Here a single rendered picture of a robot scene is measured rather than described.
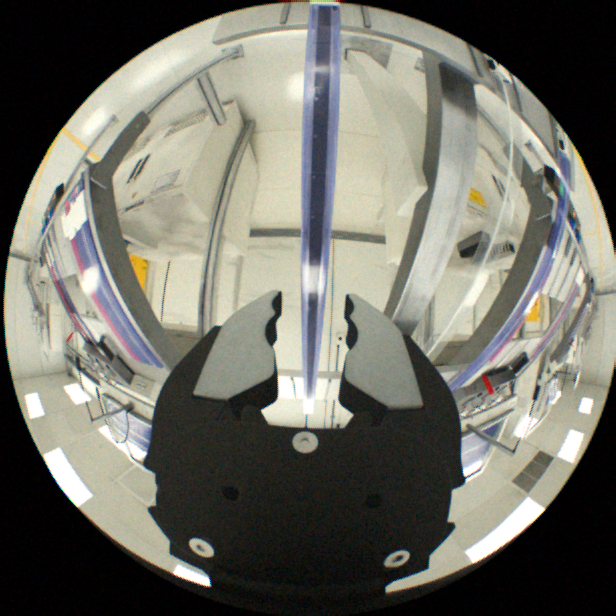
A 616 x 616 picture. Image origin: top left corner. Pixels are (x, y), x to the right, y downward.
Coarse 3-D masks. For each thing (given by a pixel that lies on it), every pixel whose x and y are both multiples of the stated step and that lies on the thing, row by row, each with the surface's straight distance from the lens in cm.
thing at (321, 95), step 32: (320, 32) 11; (320, 64) 10; (320, 96) 9; (320, 128) 9; (320, 160) 9; (320, 192) 9; (320, 224) 9; (320, 256) 10; (320, 288) 11; (320, 320) 13
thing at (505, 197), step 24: (504, 96) 16; (504, 120) 15; (504, 144) 15; (504, 168) 14; (504, 192) 14; (504, 216) 14; (504, 240) 15; (480, 264) 14; (480, 288) 15; (456, 312) 16; (432, 336) 19; (432, 360) 21
